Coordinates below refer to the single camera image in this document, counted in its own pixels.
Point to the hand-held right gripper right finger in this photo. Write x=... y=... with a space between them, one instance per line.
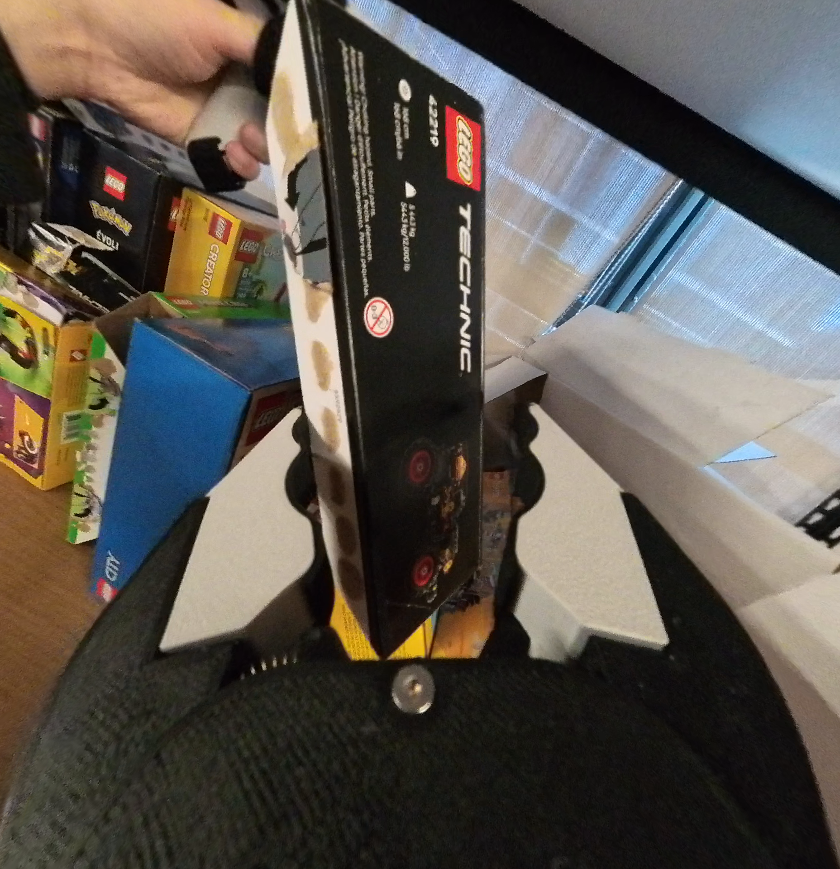
x=590 y=543

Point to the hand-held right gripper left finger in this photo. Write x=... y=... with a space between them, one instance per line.
x=243 y=543

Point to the black shelving rack with goods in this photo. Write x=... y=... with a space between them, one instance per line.
x=26 y=611

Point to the black tractor-print toy box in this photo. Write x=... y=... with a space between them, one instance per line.
x=406 y=271

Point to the person's left hand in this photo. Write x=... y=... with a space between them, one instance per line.
x=121 y=54

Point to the row of colourful toy boxes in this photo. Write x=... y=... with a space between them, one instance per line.
x=182 y=421

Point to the white cardboard carton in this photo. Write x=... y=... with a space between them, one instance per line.
x=664 y=407

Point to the window blind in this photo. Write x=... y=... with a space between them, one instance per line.
x=562 y=170

